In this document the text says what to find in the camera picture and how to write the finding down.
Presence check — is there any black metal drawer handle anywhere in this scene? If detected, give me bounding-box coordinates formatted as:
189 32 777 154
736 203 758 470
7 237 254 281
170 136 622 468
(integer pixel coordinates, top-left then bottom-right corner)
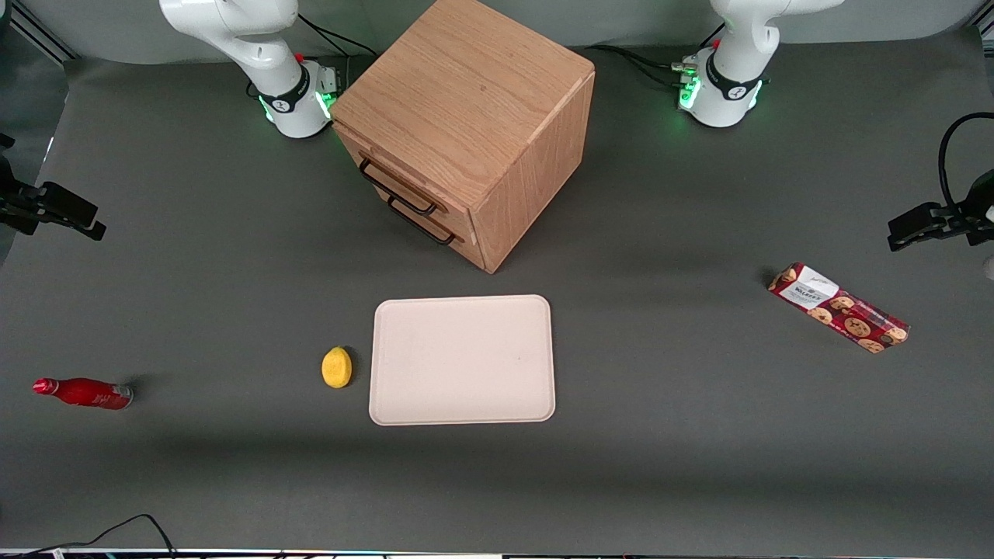
386 195 458 247
358 158 440 217

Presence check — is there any wooden drawer with shallow tray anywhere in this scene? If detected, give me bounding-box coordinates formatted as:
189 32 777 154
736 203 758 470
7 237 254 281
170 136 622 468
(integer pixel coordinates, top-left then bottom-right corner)
335 123 472 234

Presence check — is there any wooden drawer front panel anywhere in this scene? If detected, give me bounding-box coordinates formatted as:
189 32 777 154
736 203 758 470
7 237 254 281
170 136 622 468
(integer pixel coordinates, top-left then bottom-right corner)
362 175 479 266

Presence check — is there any oak wooden drawer cabinet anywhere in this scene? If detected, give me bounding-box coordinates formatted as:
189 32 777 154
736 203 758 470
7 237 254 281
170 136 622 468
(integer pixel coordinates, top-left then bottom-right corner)
330 0 596 275

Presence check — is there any beige rectangular plastic tray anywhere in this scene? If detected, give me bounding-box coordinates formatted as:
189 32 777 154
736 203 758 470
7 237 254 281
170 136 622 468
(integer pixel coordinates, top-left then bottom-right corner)
369 294 557 427

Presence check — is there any yellow lemon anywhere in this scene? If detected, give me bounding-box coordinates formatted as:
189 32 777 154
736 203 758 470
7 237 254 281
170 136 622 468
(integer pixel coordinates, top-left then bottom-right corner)
321 346 353 389

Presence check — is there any red cookie package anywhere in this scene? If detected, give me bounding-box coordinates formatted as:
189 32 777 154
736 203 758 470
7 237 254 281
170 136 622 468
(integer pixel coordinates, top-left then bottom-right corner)
768 262 910 355

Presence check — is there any red soda bottle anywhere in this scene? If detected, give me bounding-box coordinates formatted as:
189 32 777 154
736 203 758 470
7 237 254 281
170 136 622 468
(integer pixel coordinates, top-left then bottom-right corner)
33 377 134 411

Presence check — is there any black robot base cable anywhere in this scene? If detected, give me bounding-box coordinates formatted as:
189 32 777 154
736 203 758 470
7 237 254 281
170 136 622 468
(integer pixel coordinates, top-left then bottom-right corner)
297 12 378 57
594 43 697 89

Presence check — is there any thin black floor cable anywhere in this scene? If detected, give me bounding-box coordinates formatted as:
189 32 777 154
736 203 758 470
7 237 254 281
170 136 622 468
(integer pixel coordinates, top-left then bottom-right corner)
23 514 178 557

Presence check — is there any black camera clamp mount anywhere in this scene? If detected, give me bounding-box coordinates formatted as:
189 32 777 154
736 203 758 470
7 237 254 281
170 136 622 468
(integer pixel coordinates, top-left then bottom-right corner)
0 134 107 242
888 169 994 252

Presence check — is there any black looped cable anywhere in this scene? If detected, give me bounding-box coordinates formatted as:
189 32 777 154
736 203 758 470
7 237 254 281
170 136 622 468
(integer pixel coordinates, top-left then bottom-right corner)
937 113 994 207

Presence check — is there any aluminium frame profile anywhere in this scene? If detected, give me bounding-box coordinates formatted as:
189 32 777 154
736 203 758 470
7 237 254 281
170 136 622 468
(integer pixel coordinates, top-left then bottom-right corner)
0 0 78 63

